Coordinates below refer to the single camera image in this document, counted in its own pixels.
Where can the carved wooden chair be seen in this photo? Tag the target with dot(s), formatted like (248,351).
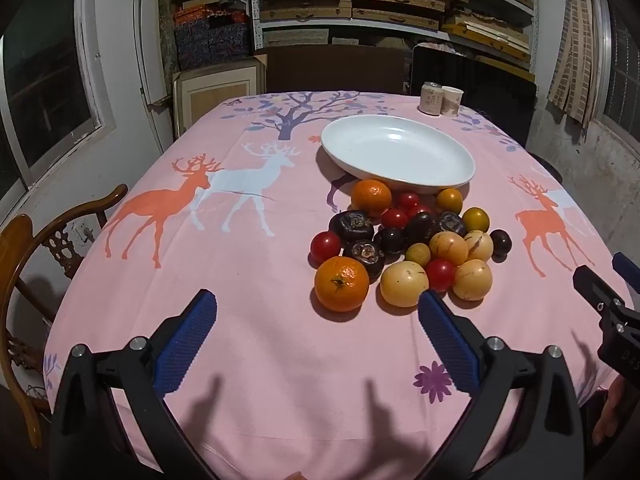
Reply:
(15,240)

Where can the person's right hand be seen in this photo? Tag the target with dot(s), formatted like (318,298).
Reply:
(611,412)

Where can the stack of patterned boxes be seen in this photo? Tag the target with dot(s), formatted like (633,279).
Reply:
(210,40)

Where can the large pale yellow passion fruit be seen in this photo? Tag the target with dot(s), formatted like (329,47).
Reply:
(404,285)

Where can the shelf with stacked boxes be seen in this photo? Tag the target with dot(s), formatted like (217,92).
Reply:
(400,0)

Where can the black board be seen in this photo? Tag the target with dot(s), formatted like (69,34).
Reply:
(475,80)

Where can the hanging striped cloth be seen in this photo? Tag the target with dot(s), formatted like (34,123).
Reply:
(575,60)

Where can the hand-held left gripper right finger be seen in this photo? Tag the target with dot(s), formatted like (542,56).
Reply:
(447,340)

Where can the brown board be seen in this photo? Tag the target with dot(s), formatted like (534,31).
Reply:
(335,67)

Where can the window with metal mesh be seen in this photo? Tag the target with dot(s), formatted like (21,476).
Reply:
(622,75)

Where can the small dark plum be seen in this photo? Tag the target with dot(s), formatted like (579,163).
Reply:
(500,242)

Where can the white framed window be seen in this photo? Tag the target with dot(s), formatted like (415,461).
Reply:
(40,60)

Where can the orange yellow passion fruit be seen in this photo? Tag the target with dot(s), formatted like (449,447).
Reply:
(448,247)

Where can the small yellow cherry tomato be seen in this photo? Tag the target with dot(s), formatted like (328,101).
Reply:
(418,254)

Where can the beige drink can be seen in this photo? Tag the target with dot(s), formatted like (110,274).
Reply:
(428,98)

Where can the white oval dish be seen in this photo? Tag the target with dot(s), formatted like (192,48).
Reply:
(395,150)

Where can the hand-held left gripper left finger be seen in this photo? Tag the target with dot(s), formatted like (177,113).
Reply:
(187,340)

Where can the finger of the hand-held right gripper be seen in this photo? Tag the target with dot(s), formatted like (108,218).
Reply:
(592,284)
(625,264)

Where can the beige paper cup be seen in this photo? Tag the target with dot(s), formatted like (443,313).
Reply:
(451,101)

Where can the white framed wooden panel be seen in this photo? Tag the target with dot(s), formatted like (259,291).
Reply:
(215,95)

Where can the pink deer print tablecloth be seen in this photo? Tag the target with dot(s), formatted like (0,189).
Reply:
(250,285)

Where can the red cherry tomato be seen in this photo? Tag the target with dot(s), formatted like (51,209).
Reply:
(407,200)
(394,218)
(325,246)
(440,274)
(420,209)

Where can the orange cherry tomato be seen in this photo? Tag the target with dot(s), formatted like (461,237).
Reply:
(449,200)

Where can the white leaning panel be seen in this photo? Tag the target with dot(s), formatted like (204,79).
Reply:
(150,60)

